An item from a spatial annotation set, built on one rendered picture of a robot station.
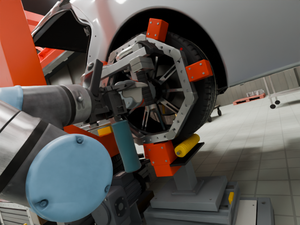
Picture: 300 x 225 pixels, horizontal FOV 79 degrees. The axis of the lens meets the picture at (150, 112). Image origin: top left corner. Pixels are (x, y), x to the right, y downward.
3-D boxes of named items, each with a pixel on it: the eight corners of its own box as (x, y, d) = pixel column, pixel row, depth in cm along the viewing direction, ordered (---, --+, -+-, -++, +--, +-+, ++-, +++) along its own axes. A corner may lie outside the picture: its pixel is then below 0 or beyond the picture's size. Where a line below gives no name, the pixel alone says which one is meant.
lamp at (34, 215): (58, 214, 43) (53, 198, 43) (41, 226, 39) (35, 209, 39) (50, 214, 45) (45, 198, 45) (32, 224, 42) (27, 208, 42)
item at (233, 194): (241, 194, 113) (236, 179, 113) (233, 236, 83) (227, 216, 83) (172, 194, 140) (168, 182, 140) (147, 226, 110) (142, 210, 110)
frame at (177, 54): (209, 130, 85) (175, 19, 85) (205, 133, 79) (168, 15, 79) (125, 146, 115) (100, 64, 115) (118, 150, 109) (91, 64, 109)
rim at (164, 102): (139, 125, 138) (206, 128, 111) (119, 133, 118) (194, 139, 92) (132, 57, 131) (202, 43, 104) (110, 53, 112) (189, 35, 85)
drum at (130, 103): (160, 101, 96) (153, 75, 96) (137, 106, 78) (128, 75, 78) (140, 107, 104) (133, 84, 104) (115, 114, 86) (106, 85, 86)
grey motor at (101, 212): (164, 209, 123) (149, 160, 123) (125, 261, 88) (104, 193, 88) (143, 207, 133) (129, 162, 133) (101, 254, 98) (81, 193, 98)
